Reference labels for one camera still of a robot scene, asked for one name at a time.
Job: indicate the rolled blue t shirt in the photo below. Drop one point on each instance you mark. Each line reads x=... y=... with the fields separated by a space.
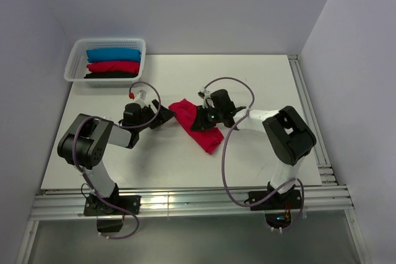
x=113 y=54

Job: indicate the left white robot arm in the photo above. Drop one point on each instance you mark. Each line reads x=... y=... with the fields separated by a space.
x=84 y=143

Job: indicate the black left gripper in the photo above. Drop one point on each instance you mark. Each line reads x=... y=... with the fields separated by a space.
x=165 y=115

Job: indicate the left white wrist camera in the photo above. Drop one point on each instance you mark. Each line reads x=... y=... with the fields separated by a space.
x=138 y=97

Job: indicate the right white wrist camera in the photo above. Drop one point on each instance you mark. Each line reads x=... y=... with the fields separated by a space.
x=204 y=94

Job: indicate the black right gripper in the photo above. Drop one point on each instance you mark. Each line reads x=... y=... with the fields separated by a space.
x=200 y=122

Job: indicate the rolled black t shirt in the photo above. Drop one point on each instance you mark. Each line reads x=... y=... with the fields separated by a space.
x=110 y=75

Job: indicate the red t shirt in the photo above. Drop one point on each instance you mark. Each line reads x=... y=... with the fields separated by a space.
x=114 y=66
x=186 y=114

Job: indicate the aluminium front rail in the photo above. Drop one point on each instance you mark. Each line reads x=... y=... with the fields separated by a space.
x=70 y=205

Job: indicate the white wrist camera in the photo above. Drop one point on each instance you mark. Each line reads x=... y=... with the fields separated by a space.
x=138 y=97
x=204 y=94

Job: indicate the aluminium side rail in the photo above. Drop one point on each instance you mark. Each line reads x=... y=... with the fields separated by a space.
x=325 y=168

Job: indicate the rolled red t shirt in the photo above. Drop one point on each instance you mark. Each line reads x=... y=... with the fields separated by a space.
x=114 y=66

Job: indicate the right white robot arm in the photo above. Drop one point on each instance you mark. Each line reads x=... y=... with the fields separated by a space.
x=289 y=136

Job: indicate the white perforated plastic basket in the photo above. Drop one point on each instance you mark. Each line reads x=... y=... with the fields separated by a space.
x=76 y=67

